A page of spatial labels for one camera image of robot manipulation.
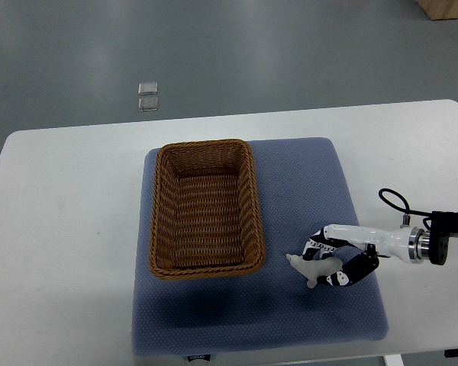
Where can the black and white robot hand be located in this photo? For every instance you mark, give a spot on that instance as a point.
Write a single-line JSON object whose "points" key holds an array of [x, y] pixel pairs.
{"points": [[359, 248]]}

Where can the white toy polar bear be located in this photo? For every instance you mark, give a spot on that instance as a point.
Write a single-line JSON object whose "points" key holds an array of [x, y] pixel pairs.
{"points": [[313, 269]]}

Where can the brown wicker basket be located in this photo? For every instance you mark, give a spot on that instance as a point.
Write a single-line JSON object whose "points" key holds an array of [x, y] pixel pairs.
{"points": [[206, 220]]}

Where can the white table leg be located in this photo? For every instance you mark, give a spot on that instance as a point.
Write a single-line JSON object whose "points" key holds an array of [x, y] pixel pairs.
{"points": [[393, 360]]}

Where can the blue quilted mat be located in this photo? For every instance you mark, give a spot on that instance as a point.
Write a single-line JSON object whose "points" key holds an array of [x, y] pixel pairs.
{"points": [[302, 188]]}

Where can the wooden box corner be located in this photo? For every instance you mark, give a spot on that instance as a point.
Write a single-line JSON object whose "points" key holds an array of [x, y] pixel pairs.
{"points": [[439, 9]]}

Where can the upper metal floor plate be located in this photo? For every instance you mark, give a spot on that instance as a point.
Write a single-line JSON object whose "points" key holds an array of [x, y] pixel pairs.
{"points": [[148, 88]]}

